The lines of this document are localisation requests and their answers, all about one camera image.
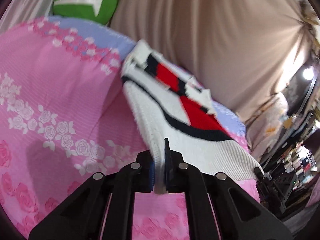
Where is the green round pillow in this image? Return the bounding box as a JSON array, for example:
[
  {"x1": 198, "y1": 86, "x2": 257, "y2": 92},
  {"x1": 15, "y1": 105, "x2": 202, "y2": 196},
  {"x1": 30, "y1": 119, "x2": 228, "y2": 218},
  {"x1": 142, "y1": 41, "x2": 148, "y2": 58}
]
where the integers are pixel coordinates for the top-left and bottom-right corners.
[{"x1": 52, "y1": 0, "x2": 118, "y2": 25}]

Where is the pink floral bed quilt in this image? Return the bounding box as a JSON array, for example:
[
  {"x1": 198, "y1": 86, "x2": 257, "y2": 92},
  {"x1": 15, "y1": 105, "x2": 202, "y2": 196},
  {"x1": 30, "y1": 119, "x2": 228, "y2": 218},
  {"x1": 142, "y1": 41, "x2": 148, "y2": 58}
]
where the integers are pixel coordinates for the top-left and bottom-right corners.
[{"x1": 0, "y1": 15, "x2": 261, "y2": 240}]

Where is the silver satin curtain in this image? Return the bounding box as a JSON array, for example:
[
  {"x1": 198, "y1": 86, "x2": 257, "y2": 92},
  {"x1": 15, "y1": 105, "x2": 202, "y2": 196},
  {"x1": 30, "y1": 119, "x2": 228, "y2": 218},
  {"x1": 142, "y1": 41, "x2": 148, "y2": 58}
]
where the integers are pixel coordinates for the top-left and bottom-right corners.
[{"x1": 1, "y1": 0, "x2": 53, "y2": 33}]

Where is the floral cream fabric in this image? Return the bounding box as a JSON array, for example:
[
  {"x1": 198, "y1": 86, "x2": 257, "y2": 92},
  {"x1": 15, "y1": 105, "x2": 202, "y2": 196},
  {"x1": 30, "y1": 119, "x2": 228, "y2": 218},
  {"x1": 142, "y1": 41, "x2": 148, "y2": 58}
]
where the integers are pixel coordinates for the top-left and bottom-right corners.
[{"x1": 246, "y1": 93, "x2": 289, "y2": 160}]

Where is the beige curtain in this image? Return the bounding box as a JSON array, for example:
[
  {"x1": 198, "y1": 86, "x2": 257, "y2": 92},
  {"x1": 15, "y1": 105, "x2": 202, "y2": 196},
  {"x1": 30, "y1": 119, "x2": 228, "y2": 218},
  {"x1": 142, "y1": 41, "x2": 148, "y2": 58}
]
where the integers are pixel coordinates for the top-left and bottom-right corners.
[{"x1": 111, "y1": 0, "x2": 313, "y2": 122}]

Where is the white knitted sweater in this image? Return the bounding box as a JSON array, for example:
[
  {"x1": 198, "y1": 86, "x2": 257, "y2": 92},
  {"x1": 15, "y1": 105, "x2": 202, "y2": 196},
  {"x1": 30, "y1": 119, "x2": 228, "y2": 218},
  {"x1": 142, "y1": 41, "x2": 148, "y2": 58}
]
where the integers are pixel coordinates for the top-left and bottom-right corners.
[{"x1": 121, "y1": 40, "x2": 259, "y2": 197}]

